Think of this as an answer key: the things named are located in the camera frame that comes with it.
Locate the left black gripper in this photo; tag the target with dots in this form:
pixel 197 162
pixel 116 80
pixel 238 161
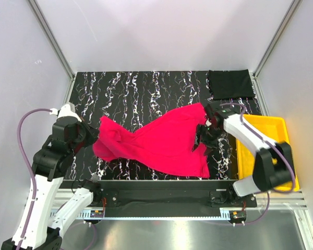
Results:
pixel 89 133

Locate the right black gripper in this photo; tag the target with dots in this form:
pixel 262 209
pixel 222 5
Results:
pixel 207 139

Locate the pink t shirt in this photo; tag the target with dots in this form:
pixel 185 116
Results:
pixel 165 144

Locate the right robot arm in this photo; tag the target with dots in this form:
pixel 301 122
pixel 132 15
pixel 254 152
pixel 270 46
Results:
pixel 231 116

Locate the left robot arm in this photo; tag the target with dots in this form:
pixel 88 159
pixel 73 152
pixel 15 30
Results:
pixel 38 229

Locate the folded black t shirt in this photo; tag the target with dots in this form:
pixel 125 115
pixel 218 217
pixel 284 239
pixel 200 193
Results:
pixel 230 84

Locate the yellow plastic bin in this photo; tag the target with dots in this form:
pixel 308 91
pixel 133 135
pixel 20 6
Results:
pixel 266 130

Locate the left connector block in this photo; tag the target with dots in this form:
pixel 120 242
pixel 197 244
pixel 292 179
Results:
pixel 97 213

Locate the connector block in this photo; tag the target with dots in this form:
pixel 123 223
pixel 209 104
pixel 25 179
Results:
pixel 239 215
pixel 97 213

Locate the right connector block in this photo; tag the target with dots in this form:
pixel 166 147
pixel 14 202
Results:
pixel 239 215

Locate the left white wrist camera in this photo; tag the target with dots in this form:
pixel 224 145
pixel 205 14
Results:
pixel 67 110

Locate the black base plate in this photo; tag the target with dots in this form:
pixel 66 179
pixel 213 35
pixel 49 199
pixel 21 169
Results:
pixel 183 195

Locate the slotted cable duct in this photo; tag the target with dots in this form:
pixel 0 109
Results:
pixel 115 214

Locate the left aluminium frame post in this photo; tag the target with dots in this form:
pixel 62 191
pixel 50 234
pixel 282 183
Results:
pixel 35 8

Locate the aluminium frame post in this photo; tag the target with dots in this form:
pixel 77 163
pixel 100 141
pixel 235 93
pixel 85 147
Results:
pixel 35 8
pixel 292 9

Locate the right aluminium frame post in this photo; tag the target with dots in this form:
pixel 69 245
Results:
pixel 292 9

